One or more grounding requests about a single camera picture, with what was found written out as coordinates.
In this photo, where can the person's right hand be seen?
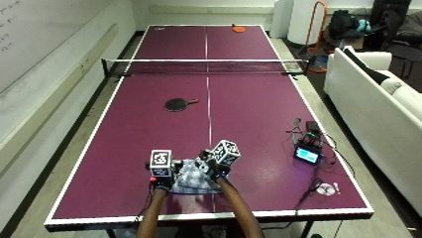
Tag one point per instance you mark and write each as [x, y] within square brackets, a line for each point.
[216, 171]

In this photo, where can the person's left hand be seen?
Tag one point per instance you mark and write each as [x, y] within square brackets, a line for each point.
[163, 181]

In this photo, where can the checked white cloth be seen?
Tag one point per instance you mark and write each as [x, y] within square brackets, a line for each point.
[194, 180]

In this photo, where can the white marker cube left glove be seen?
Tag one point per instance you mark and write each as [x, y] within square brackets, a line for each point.
[162, 162]

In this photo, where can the white marker cube glove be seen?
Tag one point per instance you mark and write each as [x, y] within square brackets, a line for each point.
[226, 152]
[162, 162]

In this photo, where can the white marker cube right glove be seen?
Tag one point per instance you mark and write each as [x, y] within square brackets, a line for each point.
[226, 152]

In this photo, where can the table tennis table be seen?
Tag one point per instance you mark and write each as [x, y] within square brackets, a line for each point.
[207, 132]

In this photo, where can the black table tennis paddle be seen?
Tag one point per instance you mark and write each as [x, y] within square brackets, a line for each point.
[178, 104]

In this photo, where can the white round tape roll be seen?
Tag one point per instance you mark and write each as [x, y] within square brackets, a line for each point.
[327, 189]

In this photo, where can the table tennis net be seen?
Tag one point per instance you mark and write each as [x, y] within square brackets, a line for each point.
[207, 66]

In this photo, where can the white sofa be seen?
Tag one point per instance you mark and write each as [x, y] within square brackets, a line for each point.
[379, 112]

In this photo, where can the orange table tennis paddle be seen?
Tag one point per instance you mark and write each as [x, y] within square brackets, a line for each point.
[239, 28]

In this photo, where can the black cushion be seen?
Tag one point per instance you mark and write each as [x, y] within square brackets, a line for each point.
[367, 67]

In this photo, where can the white cylindrical column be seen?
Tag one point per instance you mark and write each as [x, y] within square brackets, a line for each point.
[304, 21]

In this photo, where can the whiteboard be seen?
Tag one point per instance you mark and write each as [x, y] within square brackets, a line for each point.
[49, 36]

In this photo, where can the black backpack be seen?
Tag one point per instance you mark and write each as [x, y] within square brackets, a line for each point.
[343, 23]

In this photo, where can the teal bag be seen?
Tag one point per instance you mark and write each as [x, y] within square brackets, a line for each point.
[364, 25]

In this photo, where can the black office chair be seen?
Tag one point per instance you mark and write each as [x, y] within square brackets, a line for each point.
[396, 33]

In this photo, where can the orange metal frame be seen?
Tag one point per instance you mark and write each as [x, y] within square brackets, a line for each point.
[318, 36]

